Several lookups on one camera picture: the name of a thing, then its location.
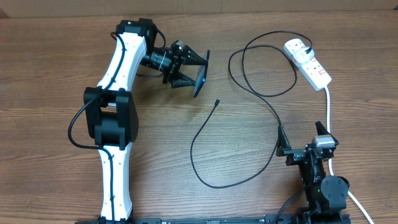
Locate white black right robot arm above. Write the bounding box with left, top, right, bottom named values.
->
left=275, top=121, right=351, bottom=223

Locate white power strip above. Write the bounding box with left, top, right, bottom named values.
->
left=284, top=39, right=331, bottom=91

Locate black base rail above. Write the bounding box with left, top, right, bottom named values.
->
left=75, top=215, right=351, bottom=224

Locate white charger adapter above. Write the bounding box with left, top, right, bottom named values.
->
left=293, top=47, right=315, bottom=64

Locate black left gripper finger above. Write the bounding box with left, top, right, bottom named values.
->
left=182, top=46, right=208, bottom=65
left=170, top=72, right=196, bottom=88

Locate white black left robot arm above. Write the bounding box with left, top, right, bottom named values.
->
left=83, top=18, right=210, bottom=223

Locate black smartphone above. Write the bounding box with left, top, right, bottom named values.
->
left=193, top=50, right=210, bottom=98

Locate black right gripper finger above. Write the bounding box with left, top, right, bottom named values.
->
left=276, top=125, right=292, bottom=157
left=315, top=121, right=330, bottom=136

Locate white power strip cord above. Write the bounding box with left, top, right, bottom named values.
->
left=323, top=86, right=376, bottom=224

